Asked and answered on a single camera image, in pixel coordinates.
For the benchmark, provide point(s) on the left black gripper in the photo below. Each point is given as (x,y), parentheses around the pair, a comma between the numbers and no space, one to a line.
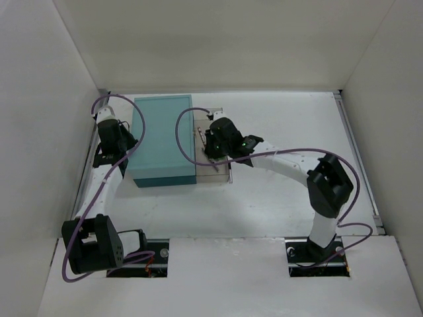
(106,157)

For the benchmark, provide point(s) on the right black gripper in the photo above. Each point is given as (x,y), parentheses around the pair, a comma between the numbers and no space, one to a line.
(213,154)

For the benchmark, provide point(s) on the teal makeup organizer box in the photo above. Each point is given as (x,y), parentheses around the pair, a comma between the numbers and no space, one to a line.
(158,161)

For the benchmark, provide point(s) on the red white makeup pencil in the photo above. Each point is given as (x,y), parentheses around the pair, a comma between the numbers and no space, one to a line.
(202,136)

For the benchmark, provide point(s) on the grey makeup pencil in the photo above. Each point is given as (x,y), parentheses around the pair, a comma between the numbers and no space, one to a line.
(214,167)

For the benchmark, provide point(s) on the black silver makeup pencil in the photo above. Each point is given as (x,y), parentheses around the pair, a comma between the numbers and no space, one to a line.
(230,179)

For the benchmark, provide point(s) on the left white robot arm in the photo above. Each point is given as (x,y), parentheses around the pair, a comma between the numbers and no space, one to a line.
(92,243)

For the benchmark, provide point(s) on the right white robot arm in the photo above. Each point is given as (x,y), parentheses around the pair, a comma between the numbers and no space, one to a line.
(327,183)

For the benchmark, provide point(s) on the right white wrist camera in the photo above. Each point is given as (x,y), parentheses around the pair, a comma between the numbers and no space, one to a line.
(214,116)

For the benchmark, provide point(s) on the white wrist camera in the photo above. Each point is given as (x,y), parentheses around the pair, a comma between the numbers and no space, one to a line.
(104,113)
(214,116)

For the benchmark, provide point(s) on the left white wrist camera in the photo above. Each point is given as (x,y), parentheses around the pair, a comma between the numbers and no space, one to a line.
(104,113)

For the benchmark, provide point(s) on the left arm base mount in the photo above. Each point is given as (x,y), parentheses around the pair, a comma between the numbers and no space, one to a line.
(152,263)

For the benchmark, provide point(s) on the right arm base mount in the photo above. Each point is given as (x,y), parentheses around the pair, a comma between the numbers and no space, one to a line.
(306,260)

